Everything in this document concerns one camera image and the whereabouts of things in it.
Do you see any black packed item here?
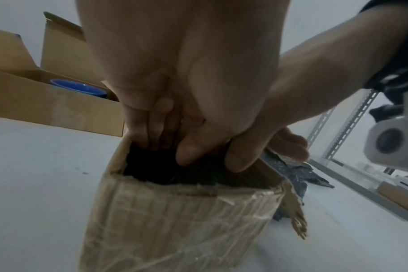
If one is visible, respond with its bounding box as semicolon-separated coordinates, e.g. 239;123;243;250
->
123;142;269;192

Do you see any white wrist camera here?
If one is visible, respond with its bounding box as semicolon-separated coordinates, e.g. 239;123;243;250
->
364;87;408;174

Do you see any person's right hand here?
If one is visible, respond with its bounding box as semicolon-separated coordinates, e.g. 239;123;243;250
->
224;4;408;173

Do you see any black wrist strap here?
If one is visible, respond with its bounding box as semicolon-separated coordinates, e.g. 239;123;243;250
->
359;0;408;107

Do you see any person's left hand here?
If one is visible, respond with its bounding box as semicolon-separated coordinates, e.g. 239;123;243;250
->
74;0;290;167

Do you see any flat brown cardboard piece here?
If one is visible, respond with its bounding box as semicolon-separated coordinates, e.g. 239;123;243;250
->
377;182;408;209

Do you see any blue bowl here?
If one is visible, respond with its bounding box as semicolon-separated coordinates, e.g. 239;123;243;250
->
49;78;108;99

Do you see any white box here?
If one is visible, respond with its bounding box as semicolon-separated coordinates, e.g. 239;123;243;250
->
391;177;408;192

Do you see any dark grey plastic bag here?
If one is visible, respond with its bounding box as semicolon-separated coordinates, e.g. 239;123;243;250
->
261;147;336;222

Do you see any taped brown cardboard box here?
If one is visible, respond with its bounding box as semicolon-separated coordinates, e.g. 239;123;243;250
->
78;133;309;272

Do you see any grey metal shelf rack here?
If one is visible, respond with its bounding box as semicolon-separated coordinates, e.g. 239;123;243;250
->
306;89;408;221

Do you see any open brown cardboard box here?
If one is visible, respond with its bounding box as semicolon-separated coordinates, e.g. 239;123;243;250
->
0;12;129;137

